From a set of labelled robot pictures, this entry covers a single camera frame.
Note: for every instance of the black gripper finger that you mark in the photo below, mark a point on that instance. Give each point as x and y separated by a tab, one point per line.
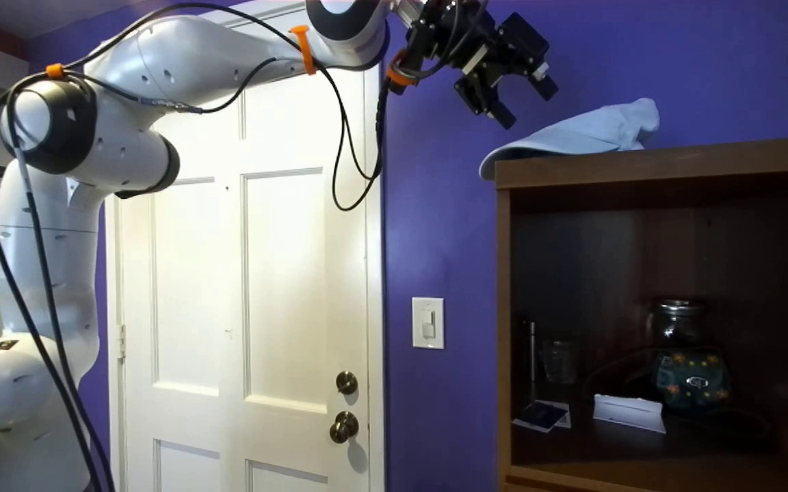
497	109
543	83

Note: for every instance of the white light switch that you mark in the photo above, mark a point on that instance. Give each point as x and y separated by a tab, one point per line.
428	322

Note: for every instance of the white panel door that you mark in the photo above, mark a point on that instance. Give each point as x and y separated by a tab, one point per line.
242	290

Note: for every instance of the dark door knob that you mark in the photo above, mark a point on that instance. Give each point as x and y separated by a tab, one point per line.
344	428

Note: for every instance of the small dark book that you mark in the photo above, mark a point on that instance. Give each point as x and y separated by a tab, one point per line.
543	415

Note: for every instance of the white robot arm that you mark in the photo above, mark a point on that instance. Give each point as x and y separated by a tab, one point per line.
82	132

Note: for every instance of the dark wooden cabinet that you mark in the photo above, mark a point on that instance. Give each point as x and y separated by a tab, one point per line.
644	320

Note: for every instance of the light blue cap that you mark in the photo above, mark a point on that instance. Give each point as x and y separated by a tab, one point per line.
602	128

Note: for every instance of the dark deadbolt lock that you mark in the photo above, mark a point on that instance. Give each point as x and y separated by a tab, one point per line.
346	384

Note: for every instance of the clear drinking glass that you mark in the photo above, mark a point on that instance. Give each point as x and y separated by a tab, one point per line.
558	362

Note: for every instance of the white card on shelf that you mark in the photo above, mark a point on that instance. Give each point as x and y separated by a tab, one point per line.
629	411

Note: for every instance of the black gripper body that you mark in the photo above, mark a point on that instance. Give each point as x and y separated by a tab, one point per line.
464	34

